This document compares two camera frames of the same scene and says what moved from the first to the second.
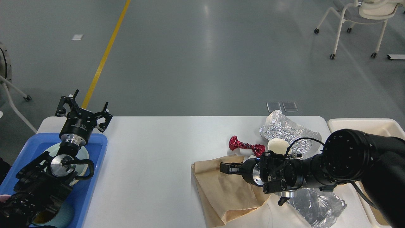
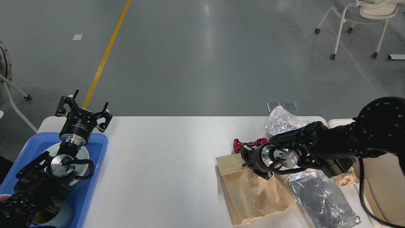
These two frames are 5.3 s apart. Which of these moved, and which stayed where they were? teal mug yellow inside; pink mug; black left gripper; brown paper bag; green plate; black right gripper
Moved: black right gripper; brown paper bag
Stayed: pink mug; teal mug yellow inside; green plate; black left gripper
